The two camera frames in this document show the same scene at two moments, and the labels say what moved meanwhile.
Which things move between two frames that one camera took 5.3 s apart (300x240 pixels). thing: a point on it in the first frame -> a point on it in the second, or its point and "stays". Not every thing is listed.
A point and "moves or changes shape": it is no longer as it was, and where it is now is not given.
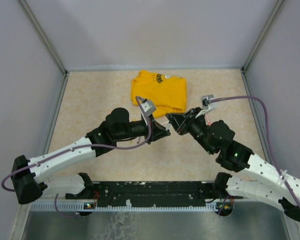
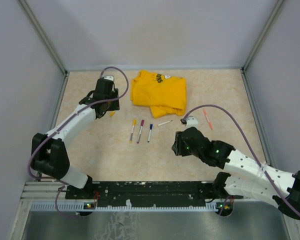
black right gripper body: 189,122 -> 182,148
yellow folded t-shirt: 168,93 stays
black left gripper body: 152,124 -> 113,105
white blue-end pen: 168,126 moves or changes shape
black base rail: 143,192 stays
